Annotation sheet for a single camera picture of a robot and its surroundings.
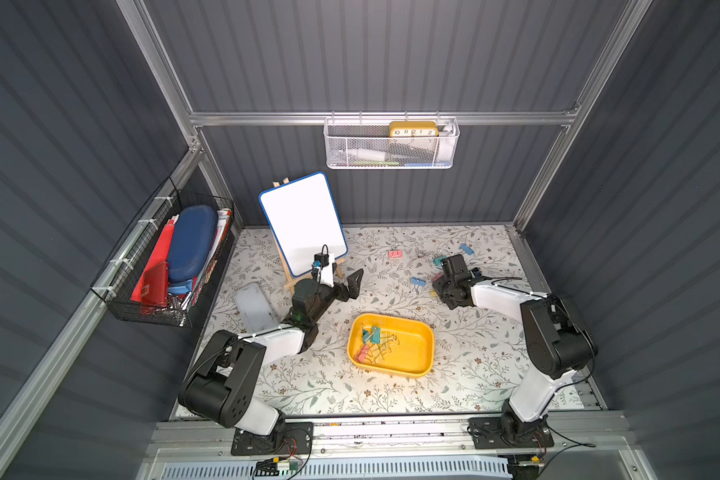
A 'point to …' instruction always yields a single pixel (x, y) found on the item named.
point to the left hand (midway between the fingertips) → (352, 269)
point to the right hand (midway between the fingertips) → (443, 284)
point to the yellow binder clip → (378, 352)
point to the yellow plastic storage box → (391, 346)
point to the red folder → (152, 289)
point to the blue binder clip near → (418, 281)
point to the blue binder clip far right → (467, 249)
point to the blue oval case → (192, 241)
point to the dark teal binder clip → (366, 336)
